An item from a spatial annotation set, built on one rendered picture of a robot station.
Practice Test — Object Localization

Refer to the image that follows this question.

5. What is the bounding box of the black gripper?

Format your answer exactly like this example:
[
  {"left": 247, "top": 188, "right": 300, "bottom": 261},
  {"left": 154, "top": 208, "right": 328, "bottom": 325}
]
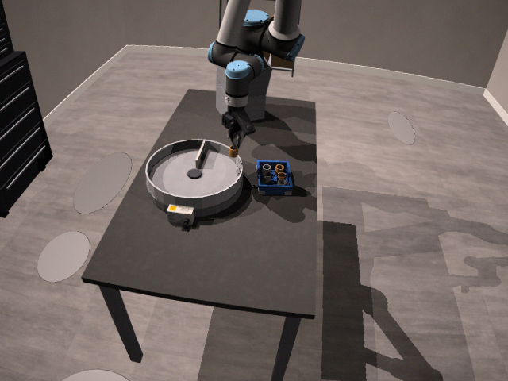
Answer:
[{"left": 222, "top": 105, "right": 245, "bottom": 150}]

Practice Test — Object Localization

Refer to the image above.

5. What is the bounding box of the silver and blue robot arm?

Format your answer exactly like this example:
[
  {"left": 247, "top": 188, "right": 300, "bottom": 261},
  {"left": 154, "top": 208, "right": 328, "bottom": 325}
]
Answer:
[{"left": 207, "top": 0, "right": 305, "bottom": 136}]

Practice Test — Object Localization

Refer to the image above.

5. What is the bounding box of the blue crate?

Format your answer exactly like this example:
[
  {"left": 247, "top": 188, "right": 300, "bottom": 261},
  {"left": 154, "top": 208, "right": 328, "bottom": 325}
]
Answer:
[{"left": 256, "top": 160, "right": 293, "bottom": 195}]

